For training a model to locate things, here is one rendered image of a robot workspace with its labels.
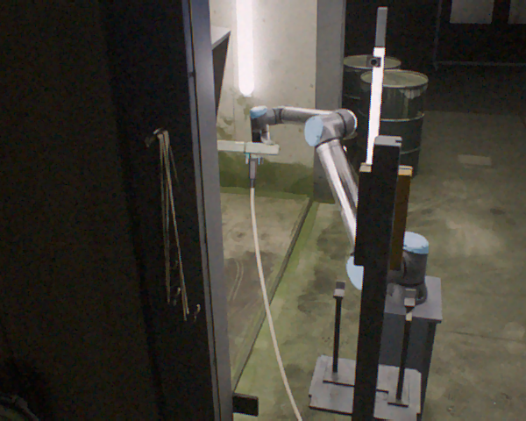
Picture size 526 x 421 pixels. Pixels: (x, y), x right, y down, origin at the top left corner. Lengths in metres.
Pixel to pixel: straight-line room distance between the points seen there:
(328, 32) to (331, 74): 0.31
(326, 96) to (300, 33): 0.50
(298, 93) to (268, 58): 0.34
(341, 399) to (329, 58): 2.93
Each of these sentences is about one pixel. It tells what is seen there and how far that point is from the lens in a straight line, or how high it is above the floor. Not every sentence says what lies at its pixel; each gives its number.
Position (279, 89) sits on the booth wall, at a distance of 4.35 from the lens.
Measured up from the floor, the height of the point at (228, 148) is 1.15.
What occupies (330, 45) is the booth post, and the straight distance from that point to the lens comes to 4.21.
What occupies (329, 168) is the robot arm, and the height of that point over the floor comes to 1.17.
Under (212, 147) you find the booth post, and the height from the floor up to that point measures 1.51.
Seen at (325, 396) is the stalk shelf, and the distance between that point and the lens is 1.77.
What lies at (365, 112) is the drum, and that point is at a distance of 4.90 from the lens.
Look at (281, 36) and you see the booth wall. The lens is 4.26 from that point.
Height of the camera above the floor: 2.06
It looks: 27 degrees down
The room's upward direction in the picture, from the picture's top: 1 degrees counter-clockwise
